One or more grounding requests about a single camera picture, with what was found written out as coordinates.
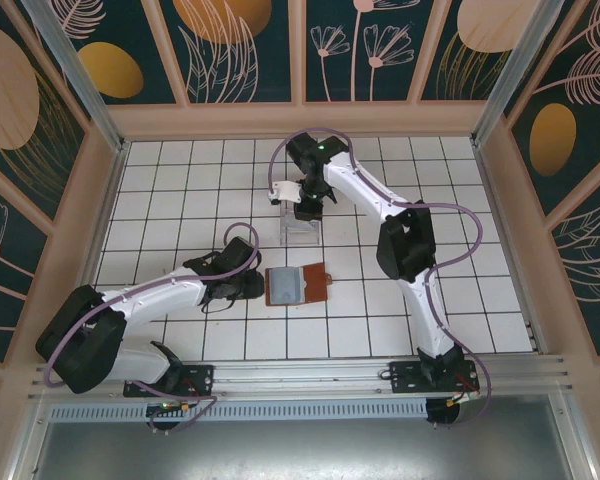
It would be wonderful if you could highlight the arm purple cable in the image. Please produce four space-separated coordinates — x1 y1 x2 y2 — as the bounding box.
43 223 262 435
268 127 494 430

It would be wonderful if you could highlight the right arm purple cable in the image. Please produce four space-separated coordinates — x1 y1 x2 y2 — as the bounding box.
268 127 494 430

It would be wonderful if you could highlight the aluminium frame post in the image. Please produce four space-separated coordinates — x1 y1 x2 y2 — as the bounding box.
19 0 132 154
471 0 581 147

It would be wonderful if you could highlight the aluminium mounting rail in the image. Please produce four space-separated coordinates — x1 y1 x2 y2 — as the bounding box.
27 353 575 402

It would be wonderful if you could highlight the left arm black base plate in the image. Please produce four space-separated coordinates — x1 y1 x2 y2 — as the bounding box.
123 364 216 399

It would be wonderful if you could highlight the grey metal sheet panel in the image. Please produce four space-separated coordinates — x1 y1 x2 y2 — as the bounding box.
27 392 589 480

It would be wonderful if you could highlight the grey slotted cable duct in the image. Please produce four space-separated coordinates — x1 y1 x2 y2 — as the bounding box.
47 398 432 422

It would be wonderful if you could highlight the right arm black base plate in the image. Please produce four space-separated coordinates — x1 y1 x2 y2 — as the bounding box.
388 360 481 396

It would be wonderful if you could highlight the brown leather card holder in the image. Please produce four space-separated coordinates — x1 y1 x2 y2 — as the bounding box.
263 261 335 308

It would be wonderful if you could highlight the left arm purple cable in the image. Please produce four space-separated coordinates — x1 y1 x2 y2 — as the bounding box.
43 223 262 435

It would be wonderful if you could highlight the clear acrylic card stand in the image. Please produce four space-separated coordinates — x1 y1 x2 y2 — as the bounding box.
278 197 323 246

